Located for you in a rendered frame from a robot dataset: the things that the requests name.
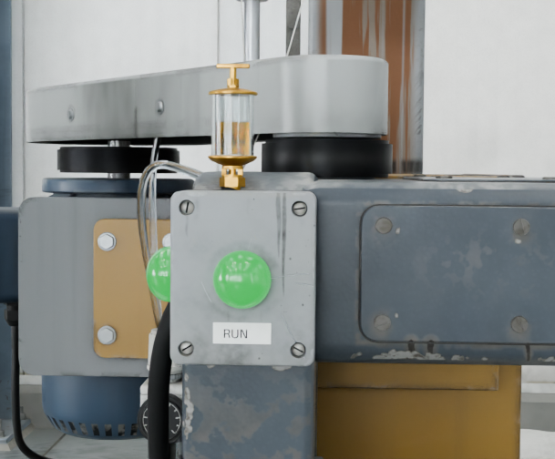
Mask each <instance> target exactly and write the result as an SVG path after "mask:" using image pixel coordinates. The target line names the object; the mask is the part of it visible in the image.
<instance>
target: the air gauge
mask: <svg viewBox="0 0 555 459"><path fill-rule="evenodd" d="M137 422H138V427H139V430H140V432H141V434H142V435H143V436H144V437H145V438H146V439H147V440H148V399H147V400H146V401H145V402H144V403H143V404H142V405H141V406H140V408H139V412H138V417H137ZM169 432H170V443H173V442H175V441H176V440H178V439H179V438H180V437H181V436H182V400H181V399H180V398H179V397H178V396H176V395H174V394H172V393H170V400H169Z"/></svg>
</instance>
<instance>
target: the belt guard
mask: <svg viewBox="0 0 555 459"><path fill-rule="evenodd" d="M229 64H250V68H237V76H236V78H237V79H239V88H244V89H249V90H252V91H256V92H257V93H258V96H254V141H255V139H256V138H257V135H258V134H260V135H259V136H258V139H257V141H256V142H265V139H285V138H352V139H380V138H381V136H386V135H387V112H388V63H387V62H386V61H385V60H384V59H382V58H378V57H372V56H351V55H300V56H280V57H273V58H265V59H258V60H251V61H243V62H236V63H229ZM228 78H230V69H229V68H217V67H216V65H215V66H201V67H194V68H186V69H179V70H171V71H164V72H157V73H149V74H142V75H135V76H121V77H113V78H106V79H99V80H92V81H85V82H77V83H70V84H63V85H55V86H48V87H35V88H31V89H29V90H27V91H26V142H27V143H36V144H59V145H100V146H107V145H108V141H130V145H131V146H153V141H154V138H162V139H161V141H160V146H202V145H211V138H210V137H209V136H211V96H210V95H209V91H212V90H216V89H220V88H226V87H227V79H228Z"/></svg>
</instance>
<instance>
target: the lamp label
mask: <svg viewBox="0 0 555 459"><path fill-rule="evenodd" d="M271 331H272V324H271V323H248V322H214V323H213V343H230V344H271Z"/></svg>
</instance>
